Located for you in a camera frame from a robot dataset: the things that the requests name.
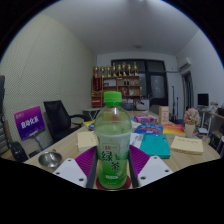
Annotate small round side table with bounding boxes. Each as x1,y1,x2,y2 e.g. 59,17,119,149
82,107,102,120

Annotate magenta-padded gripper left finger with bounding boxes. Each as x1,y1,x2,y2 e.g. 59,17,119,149
52,145,100,190

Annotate pale yellow notepad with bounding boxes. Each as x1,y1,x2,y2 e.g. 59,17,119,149
170,135,204,156

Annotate black tripod stand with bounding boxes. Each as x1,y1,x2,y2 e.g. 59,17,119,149
170,85,180,122

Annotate cluttered white side desk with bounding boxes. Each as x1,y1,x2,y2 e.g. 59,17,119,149
199,105,224,158

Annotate cream notebook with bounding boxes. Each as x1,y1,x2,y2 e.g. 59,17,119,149
77,130,99,153

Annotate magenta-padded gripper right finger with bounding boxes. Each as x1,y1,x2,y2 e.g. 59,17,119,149
128,144,174,190

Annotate pink box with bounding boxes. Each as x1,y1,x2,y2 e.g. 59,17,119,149
133,114,158,124

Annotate green tea drink bottle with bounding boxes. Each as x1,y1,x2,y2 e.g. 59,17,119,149
93,90,133,190

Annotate wooden shelf unit with trophies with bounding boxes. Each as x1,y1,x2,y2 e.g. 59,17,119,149
90,61,142,109

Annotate teal book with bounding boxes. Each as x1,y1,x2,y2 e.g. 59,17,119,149
139,134,172,160

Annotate black chair armrest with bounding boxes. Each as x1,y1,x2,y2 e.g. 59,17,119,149
8,140,30,163

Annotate orange carton box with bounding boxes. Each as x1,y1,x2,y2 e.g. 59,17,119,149
158,105,170,125

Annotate blue printed book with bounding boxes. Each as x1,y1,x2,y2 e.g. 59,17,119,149
134,122,164,136

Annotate white paper sheet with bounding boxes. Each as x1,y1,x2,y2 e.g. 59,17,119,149
129,132,144,149

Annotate pink flowers in white pot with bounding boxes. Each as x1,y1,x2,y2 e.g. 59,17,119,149
183,107,201,138

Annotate black computer monitor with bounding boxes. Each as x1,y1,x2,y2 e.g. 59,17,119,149
197,92,210,108

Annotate white air conditioner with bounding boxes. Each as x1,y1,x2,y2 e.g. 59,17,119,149
176,56,193,72

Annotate orange book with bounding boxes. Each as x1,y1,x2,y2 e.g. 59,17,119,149
162,123,186,136

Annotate small metal cup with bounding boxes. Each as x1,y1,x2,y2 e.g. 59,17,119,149
37,149,63,169

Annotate black office chair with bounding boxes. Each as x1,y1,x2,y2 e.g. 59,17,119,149
43,99,90,143

